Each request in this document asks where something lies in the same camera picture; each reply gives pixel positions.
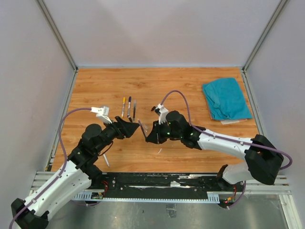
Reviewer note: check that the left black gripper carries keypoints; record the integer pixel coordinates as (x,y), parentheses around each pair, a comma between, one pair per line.
(123,128)

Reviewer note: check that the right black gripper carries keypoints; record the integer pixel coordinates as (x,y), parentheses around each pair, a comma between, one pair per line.
(155,136)

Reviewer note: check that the purple gel pen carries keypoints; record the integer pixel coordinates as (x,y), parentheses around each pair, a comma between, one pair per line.
(142,129)

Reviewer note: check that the dark blue-green gel pen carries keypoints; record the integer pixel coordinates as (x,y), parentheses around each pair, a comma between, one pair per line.
(134,111)

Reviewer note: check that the yellow capped white marker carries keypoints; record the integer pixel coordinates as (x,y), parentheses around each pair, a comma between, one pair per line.
(123,106)

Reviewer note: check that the white marker blue end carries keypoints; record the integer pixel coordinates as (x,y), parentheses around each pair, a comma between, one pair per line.
(129,106)

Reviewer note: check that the small white pen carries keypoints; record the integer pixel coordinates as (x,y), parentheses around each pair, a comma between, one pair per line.
(106,160)

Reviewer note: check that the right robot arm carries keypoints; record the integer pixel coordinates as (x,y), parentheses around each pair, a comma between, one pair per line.
(260,160)

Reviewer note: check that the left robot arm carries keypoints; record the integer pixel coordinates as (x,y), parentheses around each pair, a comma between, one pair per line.
(75,175)

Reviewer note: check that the teal cloth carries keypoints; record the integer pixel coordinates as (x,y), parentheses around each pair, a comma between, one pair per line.
(226,100)

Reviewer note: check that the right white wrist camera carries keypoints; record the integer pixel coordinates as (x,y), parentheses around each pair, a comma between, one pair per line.
(162,113)

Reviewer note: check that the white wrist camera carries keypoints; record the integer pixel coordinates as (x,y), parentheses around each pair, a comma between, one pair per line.
(102,113)
(162,113)

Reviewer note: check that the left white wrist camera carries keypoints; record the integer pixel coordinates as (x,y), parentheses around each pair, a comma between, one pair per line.
(102,113)

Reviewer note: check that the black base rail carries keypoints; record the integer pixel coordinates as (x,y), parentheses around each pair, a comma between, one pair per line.
(158,186)

